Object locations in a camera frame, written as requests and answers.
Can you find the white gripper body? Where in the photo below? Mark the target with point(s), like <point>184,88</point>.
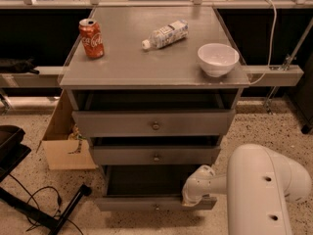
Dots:
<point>195,187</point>

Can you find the white bowl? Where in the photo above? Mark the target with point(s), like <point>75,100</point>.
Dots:
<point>217,59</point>

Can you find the red cola can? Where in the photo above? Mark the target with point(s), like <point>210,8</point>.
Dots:
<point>91,38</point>

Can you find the grey middle drawer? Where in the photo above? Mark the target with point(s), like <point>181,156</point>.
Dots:
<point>154,155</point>

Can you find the grey bottom drawer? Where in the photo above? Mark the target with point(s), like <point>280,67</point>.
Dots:
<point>148,188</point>

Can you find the clear plastic water bottle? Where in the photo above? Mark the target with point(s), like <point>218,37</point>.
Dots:
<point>166,35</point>

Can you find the black bag on shelf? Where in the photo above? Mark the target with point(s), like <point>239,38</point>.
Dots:
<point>18,66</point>

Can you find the grey drawer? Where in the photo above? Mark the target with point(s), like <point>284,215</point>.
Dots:
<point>154,155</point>
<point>153,123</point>
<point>148,188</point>

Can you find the grey top drawer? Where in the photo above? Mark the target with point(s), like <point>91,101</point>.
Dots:
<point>153,123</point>

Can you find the cardboard box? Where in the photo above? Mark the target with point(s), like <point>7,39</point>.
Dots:
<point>63,146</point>

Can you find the grey drawer cabinet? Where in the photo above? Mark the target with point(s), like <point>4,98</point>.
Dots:
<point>129,78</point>

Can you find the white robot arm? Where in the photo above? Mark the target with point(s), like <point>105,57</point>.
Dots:
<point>259,183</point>

